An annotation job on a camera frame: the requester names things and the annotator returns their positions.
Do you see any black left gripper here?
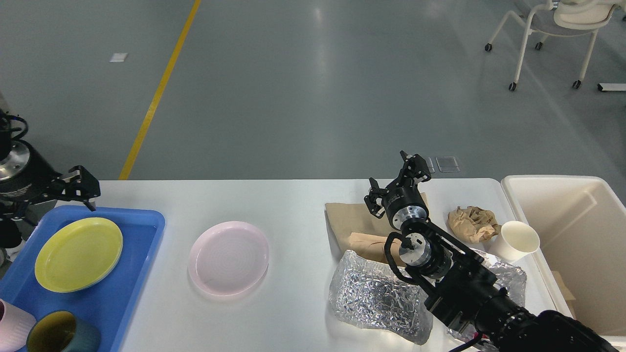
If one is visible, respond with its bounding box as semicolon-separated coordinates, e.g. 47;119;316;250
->
0;141;101;226

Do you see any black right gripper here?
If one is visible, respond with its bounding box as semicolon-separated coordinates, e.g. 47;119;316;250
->
364;151;432;230

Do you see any pink mug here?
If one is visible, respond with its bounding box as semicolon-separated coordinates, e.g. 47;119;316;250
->
0;299;36;352

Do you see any pink plate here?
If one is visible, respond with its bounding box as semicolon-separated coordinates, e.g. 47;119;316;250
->
187;221;269;298

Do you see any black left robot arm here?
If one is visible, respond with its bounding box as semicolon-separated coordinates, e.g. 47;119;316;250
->
0;111;101;221

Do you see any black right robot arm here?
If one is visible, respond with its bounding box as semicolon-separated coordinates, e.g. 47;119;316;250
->
364;151;615;352

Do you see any brown paper bag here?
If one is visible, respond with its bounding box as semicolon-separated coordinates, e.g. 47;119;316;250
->
325;202;400;264

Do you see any yellow plate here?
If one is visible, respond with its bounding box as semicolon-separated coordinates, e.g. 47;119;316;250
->
34;218;123;293

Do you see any crumpled brown paper ball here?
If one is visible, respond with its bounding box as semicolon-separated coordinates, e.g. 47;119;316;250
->
447;206;502;243

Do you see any crumpled silver foil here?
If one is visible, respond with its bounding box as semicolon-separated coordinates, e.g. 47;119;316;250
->
329;249;527;345

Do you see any blue plastic tray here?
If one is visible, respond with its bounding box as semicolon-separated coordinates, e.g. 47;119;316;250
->
0;205;165;352

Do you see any dark teal mug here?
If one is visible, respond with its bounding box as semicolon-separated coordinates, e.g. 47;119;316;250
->
25;310;102;352

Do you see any white paper cup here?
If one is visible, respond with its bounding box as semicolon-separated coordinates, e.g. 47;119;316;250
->
488;220;540;264

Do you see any beige plastic bin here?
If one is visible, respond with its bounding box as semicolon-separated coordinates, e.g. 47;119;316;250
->
501;175;626;352

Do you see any white rolling chair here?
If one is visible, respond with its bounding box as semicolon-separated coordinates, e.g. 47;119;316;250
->
484;0;625;91

